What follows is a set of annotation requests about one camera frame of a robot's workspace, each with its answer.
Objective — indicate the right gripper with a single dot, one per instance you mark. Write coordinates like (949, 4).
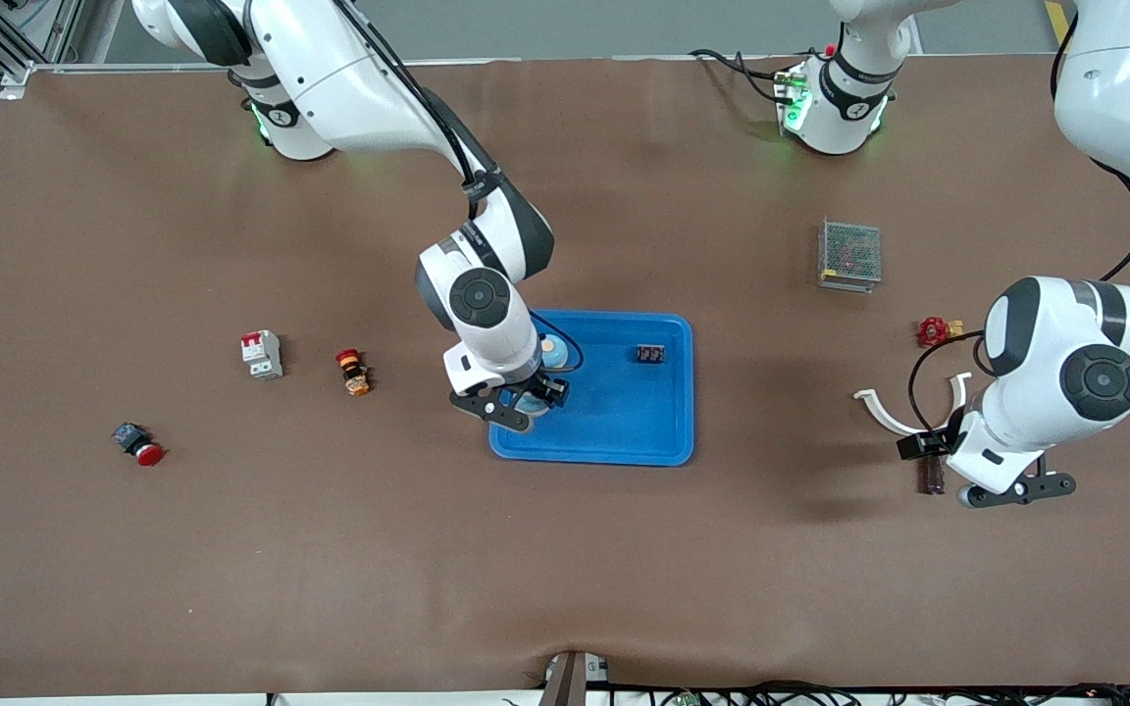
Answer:
(542, 386)

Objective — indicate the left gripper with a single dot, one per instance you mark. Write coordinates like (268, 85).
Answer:
(948, 434)

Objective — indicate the blue bell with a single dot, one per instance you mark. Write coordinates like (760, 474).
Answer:
(534, 410)
(555, 351)

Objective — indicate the large brown electrolytic capacitor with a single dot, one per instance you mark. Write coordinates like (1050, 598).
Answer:
(933, 479)

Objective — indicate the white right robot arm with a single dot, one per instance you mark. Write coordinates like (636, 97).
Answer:
(349, 88)

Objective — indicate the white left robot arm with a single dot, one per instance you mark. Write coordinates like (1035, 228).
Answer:
(1065, 373)

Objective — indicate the blue plastic tray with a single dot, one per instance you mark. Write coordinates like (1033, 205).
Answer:
(614, 422)

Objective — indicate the white curved plastic clamp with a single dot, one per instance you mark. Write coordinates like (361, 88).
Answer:
(884, 417)

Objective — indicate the brown table mat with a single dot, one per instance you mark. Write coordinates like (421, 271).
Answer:
(565, 549)

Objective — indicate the red orange emergency stop button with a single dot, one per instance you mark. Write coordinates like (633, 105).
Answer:
(353, 373)

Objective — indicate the metal mesh power supply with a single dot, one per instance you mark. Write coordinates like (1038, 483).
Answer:
(849, 253)

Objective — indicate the red push button black body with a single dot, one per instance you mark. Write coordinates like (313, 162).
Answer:
(138, 446)

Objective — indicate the white circuit breaker red switch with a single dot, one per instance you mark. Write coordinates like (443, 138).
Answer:
(263, 355)

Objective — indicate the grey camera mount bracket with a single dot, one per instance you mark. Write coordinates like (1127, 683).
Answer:
(573, 681)

